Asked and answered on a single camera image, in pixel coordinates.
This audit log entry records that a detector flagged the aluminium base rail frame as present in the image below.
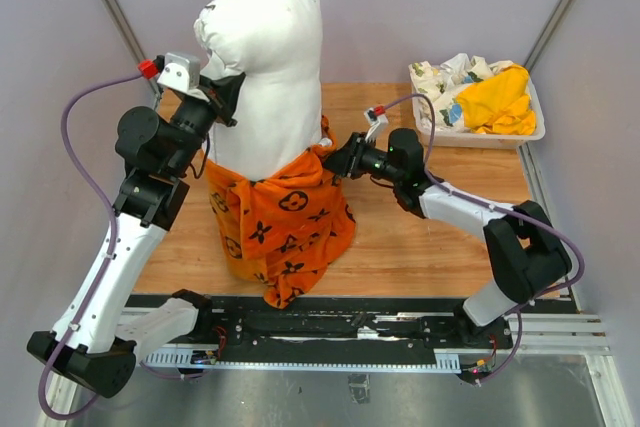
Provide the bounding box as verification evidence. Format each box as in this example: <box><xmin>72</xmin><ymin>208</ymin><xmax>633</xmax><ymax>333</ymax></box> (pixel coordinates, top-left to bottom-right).
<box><xmin>37</xmin><ymin>91</ymin><xmax>636</xmax><ymax>427</ymax></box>

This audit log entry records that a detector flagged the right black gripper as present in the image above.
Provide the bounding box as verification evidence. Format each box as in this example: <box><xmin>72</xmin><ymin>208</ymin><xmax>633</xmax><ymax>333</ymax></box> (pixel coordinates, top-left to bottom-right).
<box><xmin>318</xmin><ymin>132</ymin><xmax>403</xmax><ymax>185</ymax></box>

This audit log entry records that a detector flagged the grey slotted cable duct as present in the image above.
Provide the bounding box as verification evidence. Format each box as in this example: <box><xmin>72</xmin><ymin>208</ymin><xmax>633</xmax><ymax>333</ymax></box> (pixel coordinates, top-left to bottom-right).
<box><xmin>143</xmin><ymin>344</ymin><xmax>462</xmax><ymax>374</ymax></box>

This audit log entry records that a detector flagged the right aluminium corner post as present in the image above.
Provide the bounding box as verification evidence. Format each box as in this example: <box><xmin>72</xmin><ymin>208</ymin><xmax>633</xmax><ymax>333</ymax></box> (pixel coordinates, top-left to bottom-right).
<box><xmin>524</xmin><ymin>0</ymin><xmax>576</xmax><ymax>72</ymax></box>

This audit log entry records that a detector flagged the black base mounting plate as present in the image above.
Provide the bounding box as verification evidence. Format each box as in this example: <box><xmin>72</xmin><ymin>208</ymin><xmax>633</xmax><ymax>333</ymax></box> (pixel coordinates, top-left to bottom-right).
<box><xmin>124</xmin><ymin>293</ymin><xmax>574</xmax><ymax>364</ymax></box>

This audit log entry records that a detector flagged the white plastic bin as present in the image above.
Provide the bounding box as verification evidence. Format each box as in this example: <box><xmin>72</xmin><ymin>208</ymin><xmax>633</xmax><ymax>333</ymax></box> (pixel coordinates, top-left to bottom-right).
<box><xmin>412</xmin><ymin>79</ymin><xmax>546</xmax><ymax>150</ymax></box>

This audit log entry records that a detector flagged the orange black-patterned plush pillowcase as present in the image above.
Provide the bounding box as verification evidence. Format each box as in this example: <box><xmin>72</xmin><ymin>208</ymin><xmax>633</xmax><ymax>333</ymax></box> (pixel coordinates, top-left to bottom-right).
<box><xmin>206</xmin><ymin>121</ymin><xmax>356</xmax><ymax>309</ymax></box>

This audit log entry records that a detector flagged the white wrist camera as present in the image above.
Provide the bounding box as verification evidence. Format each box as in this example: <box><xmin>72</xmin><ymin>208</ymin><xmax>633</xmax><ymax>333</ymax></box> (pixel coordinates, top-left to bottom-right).
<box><xmin>157</xmin><ymin>52</ymin><xmax>201</xmax><ymax>96</ymax></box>
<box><xmin>364</xmin><ymin>105</ymin><xmax>389</xmax><ymax>144</ymax></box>

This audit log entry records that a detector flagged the yellow and white floral cloth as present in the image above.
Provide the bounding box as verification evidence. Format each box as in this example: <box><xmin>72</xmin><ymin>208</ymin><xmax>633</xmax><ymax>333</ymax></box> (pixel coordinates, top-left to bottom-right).
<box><xmin>408</xmin><ymin>53</ymin><xmax>538</xmax><ymax>136</ymax></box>

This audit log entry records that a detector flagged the aluminium corner post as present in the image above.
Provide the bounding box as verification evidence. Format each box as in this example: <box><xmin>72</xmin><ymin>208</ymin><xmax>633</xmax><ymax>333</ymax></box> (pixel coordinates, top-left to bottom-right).
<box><xmin>73</xmin><ymin>0</ymin><xmax>164</xmax><ymax>98</ymax></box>
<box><xmin>524</xmin><ymin>0</ymin><xmax>576</xmax><ymax>72</ymax></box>

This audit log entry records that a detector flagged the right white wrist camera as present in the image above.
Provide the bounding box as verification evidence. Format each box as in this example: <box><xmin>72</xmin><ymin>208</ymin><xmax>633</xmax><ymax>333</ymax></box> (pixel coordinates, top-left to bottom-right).
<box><xmin>364</xmin><ymin>105</ymin><xmax>389</xmax><ymax>144</ymax></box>

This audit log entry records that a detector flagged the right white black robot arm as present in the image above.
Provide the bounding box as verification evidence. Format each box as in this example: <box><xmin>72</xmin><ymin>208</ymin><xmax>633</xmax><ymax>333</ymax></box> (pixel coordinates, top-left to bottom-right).
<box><xmin>324</xmin><ymin>128</ymin><xmax>571</xmax><ymax>347</ymax></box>

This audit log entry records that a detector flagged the white pillow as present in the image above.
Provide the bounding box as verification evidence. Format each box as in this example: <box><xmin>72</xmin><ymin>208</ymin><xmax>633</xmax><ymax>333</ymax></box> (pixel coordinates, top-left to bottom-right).
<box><xmin>194</xmin><ymin>0</ymin><xmax>323</xmax><ymax>180</ymax></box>

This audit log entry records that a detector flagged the left aluminium corner post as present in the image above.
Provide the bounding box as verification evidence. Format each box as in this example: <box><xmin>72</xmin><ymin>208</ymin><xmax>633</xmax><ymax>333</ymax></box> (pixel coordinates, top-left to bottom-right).
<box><xmin>73</xmin><ymin>0</ymin><xmax>164</xmax><ymax>98</ymax></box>

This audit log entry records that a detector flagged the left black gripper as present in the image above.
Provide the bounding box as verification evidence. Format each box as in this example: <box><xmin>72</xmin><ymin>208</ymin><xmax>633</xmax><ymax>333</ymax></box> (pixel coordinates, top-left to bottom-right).
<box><xmin>167</xmin><ymin>69</ymin><xmax>246</xmax><ymax>176</ymax></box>

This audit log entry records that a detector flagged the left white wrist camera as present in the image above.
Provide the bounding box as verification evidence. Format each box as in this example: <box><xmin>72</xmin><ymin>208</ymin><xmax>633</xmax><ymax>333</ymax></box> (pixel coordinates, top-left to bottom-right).
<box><xmin>157</xmin><ymin>52</ymin><xmax>201</xmax><ymax>96</ymax></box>

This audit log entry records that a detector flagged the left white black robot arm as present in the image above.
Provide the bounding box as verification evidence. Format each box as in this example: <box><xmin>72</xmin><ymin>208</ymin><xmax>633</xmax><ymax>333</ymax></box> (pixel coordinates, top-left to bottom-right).
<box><xmin>27</xmin><ymin>75</ymin><xmax>245</xmax><ymax>398</ymax></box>

